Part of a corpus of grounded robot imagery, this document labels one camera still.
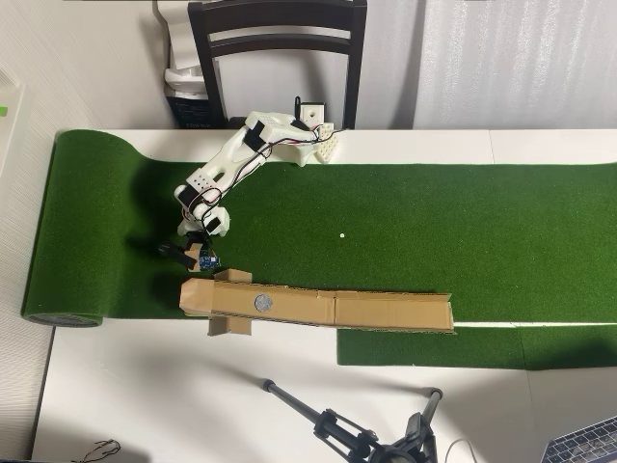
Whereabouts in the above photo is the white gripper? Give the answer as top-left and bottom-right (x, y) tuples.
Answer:
(175, 205), (231, 238)

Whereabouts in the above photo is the black plastic clamp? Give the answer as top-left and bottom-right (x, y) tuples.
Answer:
(157, 242), (197, 269)

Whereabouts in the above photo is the dark blue printed box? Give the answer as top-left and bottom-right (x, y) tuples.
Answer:
(166, 94), (228, 130)

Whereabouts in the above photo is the cardboard cross support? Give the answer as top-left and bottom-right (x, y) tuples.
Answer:
(206, 268), (255, 338)

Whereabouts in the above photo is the white plastic appliance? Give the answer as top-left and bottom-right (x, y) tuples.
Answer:
(152, 0), (209, 100)

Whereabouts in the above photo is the long cardboard ramp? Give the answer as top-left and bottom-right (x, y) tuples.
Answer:
(178, 277), (457, 337)

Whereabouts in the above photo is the dark wooden chair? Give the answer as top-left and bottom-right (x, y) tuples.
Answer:
(186, 0), (368, 132)

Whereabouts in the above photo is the long green putting mat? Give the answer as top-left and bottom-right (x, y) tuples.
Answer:
(21, 128), (617, 330)

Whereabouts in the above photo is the black tripod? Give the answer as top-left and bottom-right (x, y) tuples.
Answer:
(259, 378), (444, 463)

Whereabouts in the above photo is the small green turf piece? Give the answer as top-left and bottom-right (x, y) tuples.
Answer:
(335, 323), (617, 371)

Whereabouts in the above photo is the white curtain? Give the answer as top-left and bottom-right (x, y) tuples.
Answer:
(413, 0), (617, 130)

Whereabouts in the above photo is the laptop keyboard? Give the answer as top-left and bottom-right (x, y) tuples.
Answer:
(539, 417), (617, 463)

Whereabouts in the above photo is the blue camera circuit board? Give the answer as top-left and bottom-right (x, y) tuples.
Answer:
(196, 250), (222, 272)

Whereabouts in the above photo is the thin black wire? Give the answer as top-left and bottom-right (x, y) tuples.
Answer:
(81, 438), (121, 460)

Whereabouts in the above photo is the thin white cable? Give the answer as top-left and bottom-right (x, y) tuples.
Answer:
(443, 437), (477, 463)

